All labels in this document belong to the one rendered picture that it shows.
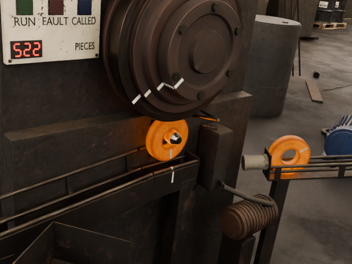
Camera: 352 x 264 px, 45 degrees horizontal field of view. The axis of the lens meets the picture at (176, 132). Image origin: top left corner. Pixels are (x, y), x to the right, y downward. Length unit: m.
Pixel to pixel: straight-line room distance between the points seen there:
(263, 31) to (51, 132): 2.95
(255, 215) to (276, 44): 2.55
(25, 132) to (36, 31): 0.27
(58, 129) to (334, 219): 1.93
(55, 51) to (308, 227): 1.86
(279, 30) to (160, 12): 2.87
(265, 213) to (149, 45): 0.82
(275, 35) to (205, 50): 2.78
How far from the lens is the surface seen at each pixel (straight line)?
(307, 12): 9.29
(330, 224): 2.68
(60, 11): 1.14
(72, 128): 1.22
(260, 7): 5.55
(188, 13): 1.10
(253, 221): 1.58
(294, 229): 2.53
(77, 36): 1.18
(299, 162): 1.65
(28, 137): 1.17
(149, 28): 1.11
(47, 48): 1.15
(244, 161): 1.57
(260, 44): 3.92
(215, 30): 1.19
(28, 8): 1.11
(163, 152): 1.35
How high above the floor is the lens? 1.36
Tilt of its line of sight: 23 degrees down
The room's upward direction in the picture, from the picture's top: 7 degrees clockwise
